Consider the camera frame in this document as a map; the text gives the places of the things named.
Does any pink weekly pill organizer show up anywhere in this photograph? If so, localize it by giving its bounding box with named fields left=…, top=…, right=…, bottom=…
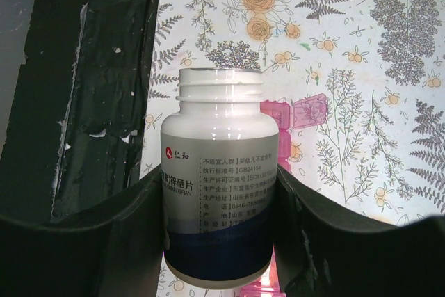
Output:
left=234, top=93, right=327, bottom=296

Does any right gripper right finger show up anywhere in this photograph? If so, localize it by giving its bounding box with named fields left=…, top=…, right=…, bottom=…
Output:
left=273, top=168, right=444, bottom=296

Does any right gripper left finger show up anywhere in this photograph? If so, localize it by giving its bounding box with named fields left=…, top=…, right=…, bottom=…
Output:
left=1, top=167, right=164, bottom=296

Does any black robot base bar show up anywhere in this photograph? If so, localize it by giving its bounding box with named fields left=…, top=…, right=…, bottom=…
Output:
left=1, top=0, right=158, bottom=224

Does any floral table mat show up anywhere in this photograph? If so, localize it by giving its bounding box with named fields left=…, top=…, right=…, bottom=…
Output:
left=143, top=0, right=444, bottom=296

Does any white pill bottle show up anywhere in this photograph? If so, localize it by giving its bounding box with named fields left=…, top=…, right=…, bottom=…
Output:
left=161, top=68, right=279, bottom=289

